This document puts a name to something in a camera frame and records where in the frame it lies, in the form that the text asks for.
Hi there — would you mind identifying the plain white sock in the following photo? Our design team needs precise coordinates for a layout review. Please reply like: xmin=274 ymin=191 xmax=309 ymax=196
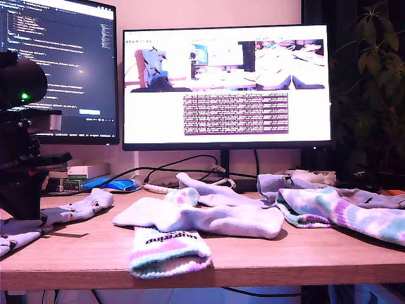
xmin=112 ymin=196 xmax=285 ymax=240
xmin=175 ymin=172 xmax=273 ymax=208

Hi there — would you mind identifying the bright screen monitor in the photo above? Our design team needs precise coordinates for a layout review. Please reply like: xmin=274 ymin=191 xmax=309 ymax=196
xmin=121 ymin=24 xmax=333 ymax=151

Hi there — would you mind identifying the dark code monitor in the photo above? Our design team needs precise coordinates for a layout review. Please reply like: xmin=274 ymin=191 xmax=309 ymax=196
xmin=0 ymin=0 xmax=120 ymax=146

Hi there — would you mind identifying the stack of small boxes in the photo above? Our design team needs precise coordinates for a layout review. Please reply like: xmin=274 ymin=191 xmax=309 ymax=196
xmin=47 ymin=170 xmax=84 ymax=193

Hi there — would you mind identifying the grey flat box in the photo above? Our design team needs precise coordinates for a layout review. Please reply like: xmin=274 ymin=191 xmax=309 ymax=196
xmin=88 ymin=163 xmax=111 ymax=178

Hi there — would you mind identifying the pastel tie-dye sock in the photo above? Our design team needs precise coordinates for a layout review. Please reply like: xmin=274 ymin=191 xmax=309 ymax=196
xmin=275 ymin=186 xmax=405 ymax=247
xmin=128 ymin=187 xmax=213 ymax=279

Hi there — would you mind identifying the white box with green label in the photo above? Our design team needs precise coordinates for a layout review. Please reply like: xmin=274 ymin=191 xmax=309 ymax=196
xmin=66 ymin=165 xmax=90 ymax=180

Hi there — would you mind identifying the green potted plant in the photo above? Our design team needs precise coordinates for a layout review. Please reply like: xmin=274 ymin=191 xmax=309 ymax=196
xmin=328 ymin=1 xmax=405 ymax=191

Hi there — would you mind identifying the white game controller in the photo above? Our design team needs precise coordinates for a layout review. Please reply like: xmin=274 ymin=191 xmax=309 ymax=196
xmin=285 ymin=169 xmax=337 ymax=186

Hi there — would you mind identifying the arm camera box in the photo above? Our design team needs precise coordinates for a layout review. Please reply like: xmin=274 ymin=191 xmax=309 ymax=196
xmin=30 ymin=113 xmax=63 ymax=132

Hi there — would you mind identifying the pale blue bird-print sock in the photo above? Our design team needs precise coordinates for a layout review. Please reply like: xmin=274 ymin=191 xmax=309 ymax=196
xmin=256 ymin=173 xmax=405 ymax=210
xmin=0 ymin=188 xmax=114 ymax=258

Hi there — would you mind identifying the black cable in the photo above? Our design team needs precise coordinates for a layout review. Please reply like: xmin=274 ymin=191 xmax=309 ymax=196
xmin=221 ymin=286 xmax=303 ymax=299
xmin=80 ymin=154 xmax=220 ymax=193
xmin=144 ymin=167 xmax=259 ymax=184

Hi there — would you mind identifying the blue pouch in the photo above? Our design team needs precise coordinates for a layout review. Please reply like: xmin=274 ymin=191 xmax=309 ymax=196
xmin=81 ymin=177 xmax=142 ymax=193

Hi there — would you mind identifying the black flat case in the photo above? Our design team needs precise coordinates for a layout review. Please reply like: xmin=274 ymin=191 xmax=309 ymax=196
xmin=334 ymin=179 xmax=382 ymax=193

